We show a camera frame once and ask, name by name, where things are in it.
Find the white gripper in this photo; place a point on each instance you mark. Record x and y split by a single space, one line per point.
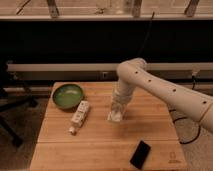
118 106

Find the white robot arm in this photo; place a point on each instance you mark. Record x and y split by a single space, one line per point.
132 74

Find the green ceramic bowl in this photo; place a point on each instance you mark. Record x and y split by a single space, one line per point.
67 96

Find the white tube bottle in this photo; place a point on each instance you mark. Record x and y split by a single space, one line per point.
79 116

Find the black smartphone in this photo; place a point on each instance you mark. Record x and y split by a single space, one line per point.
140 155

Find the thin black rod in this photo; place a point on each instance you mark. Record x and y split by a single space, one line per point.
146 37

